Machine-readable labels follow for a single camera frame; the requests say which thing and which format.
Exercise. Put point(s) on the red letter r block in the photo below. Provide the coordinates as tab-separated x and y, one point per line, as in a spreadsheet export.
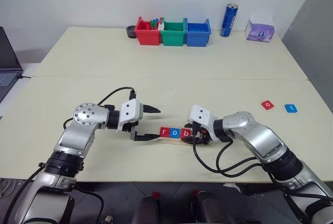
164	132

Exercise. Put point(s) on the green plastic bin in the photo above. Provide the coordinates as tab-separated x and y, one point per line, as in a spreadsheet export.
173	37

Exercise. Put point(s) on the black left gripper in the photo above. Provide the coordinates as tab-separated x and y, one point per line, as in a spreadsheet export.
133	131

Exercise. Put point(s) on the dark grey laptop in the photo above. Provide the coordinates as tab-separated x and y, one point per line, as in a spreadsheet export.
6	65

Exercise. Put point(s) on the wooden tray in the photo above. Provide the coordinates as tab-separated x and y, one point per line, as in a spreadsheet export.
169	140

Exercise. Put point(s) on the black round cup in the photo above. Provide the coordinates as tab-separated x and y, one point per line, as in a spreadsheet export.
130	32

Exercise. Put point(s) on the blue drink can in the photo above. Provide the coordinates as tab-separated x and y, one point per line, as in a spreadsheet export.
228	20

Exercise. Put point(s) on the blue plastic bin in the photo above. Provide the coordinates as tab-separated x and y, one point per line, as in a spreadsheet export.
197	37

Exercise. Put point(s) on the red letter o block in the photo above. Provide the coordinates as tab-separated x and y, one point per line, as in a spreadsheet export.
267	105

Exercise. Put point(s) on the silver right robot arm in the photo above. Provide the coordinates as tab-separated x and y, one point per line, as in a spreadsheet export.
262	135

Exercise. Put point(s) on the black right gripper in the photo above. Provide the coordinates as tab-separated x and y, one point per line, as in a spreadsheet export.
201	136

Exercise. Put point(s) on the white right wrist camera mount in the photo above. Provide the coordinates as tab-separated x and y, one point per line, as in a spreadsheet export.
200	114

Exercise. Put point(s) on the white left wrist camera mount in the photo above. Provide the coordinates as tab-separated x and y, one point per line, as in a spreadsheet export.
129	113

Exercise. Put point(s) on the red letter b block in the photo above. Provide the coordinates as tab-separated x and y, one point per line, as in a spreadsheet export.
185	133

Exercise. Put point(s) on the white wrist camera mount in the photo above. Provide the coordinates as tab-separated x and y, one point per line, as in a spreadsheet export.
129	113
200	114

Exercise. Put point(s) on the purple tissue pack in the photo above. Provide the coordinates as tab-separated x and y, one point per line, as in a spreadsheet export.
260	31

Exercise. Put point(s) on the blue letter t block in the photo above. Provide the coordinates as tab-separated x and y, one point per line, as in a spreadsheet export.
291	108

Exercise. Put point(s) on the dark rounded shape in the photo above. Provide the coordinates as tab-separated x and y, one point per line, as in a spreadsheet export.
147	211
212	208

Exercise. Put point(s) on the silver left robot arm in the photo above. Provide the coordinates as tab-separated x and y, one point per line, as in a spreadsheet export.
80	135

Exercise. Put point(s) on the red plastic bin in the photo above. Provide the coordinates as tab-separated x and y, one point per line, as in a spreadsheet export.
148	36

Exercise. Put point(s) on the small coloured toy bricks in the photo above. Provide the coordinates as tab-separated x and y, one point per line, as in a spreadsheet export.
156	23

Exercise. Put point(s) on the blue letter o block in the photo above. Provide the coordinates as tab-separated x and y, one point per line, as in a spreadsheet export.
174	133

